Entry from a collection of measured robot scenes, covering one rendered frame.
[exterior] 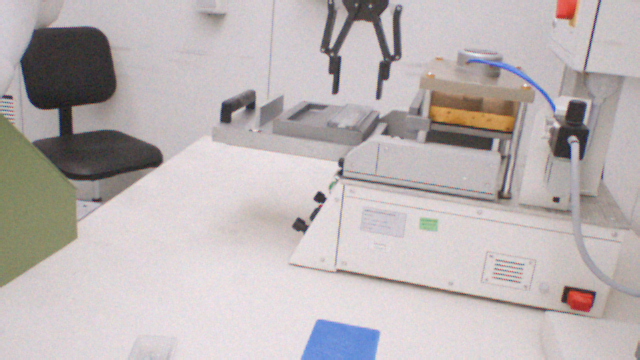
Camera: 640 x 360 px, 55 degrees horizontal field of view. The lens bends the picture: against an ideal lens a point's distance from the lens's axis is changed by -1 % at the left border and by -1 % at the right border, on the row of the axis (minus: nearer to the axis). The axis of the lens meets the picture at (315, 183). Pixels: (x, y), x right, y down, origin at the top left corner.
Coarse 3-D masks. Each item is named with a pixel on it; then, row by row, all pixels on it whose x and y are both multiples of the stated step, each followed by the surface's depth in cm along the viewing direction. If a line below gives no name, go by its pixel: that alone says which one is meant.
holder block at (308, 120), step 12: (300, 108) 123; (312, 108) 129; (324, 108) 128; (336, 108) 126; (276, 120) 112; (288, 120) 113; (300, 120) 120; (312, 120) 114; (324, 120) 115; (372, 120) 119; (276, 132) 113; (288, 132) 112; (300, 132) 112; (312, 132) 111; (324, 132) 111; (336, 132) 110; (348, 132) 109; (360, 132) 109; (348, 144) 110
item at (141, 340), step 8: (144, 336) 84; (152, 336) 84; (160, 336) 84; (168, 336) 84; (136, 344) 82; (144, 344) 82; (152, 344) 82; (160, 344) 82; (168, 344) 83; (136, 352) 80; (144, 352) 80; (152, 352) 81; (160, 352) 81; (168, 352) 81
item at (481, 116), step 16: (432, 96) 113; (448, 96) 114; (464, 96) 112; (480, 96) 111; (432, 112) 105; (448, 112) 104; (464, 112) 103; (480, 112) 103; (496, 112) 104; (512, 112) 105; (432, 128) 105; (448, 128) 105; (464, 128) 104; (480, 128) 104; (496, 128) 103
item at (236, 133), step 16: (240, 112) 127; (256, 112) 115; (272, 112) 122; (224, 128) 114; (240, 128) 114; (256, 128) 115; (272, 128) 116; (384, 128) 125; (240, 144) 114; (256, 144) 113; (272, 144) 113; (288, 144) 112; (304, 144) 111; (320, 144) 110; (336, 144) 110; (336, 160) 112
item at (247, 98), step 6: (246, 90) 128; (252, 90) 129; (234, 96) 121; (240, 96) 122; (246, 96) 124; (252, 96) 128; (222, 102) 117; (228, 102) 116; (234, 102) 118; (240, 102) 121; (246, 102) 125; (252, 102) 129; (222, 108) 117; (228, 108) 116; (234, 108) 119; (252, 108) 130; (222, 114) 117; (228, 114) 117; (222, 120) 117; (228, 120) 117
